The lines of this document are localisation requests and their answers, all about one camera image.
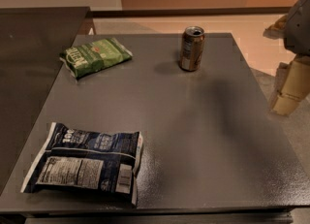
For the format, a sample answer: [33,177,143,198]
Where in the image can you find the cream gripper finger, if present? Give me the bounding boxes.
[269,54,310,115]
[263,15,288,39]

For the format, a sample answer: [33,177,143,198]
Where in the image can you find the orange soda can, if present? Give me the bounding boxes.
[179,26,205,72]

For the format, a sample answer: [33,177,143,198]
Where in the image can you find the green jalapeno chip bag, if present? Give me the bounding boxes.
[60,38,133,80]

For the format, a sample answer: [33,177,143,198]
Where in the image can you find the blue chip bag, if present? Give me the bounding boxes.
[21,122,143,205]

